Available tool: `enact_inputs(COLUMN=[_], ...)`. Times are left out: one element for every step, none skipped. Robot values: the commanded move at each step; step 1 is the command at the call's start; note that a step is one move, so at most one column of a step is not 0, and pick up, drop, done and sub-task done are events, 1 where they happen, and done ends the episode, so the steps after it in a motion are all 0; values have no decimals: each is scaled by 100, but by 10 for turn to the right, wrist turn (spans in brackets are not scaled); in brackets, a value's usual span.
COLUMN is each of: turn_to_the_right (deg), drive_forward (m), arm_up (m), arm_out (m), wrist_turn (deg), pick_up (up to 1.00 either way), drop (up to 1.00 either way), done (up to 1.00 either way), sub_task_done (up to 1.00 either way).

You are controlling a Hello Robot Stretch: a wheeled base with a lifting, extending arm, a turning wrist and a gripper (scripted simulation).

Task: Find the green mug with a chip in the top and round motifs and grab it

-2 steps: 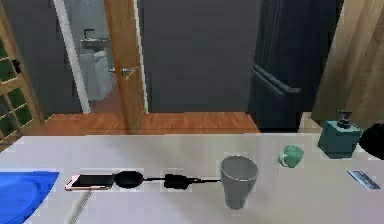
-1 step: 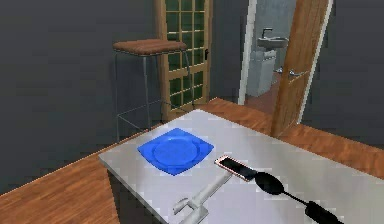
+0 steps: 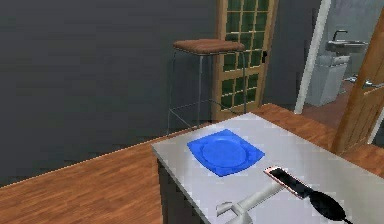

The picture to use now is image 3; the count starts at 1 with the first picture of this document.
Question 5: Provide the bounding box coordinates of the blue square plate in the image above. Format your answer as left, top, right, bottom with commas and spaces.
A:
186, 128, 266, 178

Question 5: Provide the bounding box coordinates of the brown seat metal stool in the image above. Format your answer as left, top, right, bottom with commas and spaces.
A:
166, 38, 248, 135

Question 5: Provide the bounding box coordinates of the wooden door with glass panes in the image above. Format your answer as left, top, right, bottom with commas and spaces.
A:
211, 0, 280, 122

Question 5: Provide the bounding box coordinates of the grey table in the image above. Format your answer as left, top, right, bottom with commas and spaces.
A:
151, 112, 384, 224

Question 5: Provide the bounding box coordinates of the pink-edged black phone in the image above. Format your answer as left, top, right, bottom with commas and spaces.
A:
263, 165, 315, 200

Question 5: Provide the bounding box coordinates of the grey sink with tap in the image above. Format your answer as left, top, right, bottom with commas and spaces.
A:
305, 29, 369, 107

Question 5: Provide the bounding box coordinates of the plain wooden door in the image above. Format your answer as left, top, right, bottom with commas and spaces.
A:
330, 7, 384, 156

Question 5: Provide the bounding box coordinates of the metal door handle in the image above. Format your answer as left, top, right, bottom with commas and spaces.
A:
346, 77, 384, 90

